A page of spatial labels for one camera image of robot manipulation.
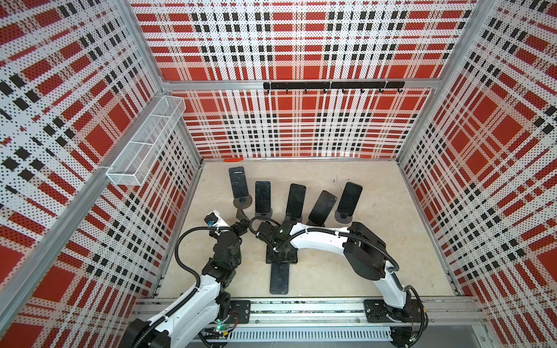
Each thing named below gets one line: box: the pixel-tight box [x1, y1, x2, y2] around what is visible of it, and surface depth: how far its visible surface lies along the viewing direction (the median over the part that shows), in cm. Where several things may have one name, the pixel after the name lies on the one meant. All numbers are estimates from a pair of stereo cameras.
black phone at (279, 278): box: [269, 263, 290, 295], surface depth 82 cm
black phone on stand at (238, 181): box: [228, 166, 249, 199], surface depth 98 cm
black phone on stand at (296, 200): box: [285, 182, 307, 219], surface depth 93 cm
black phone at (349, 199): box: [337, 181, 363, 217], surface depth 92 cm
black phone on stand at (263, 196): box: [255, 180, 272, 214], surface depth 95 cm
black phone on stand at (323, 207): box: [308, 189, 338, 227], surface depth 91 cm
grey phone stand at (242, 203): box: [232, 194, 254, 217], surface depth 104 cm
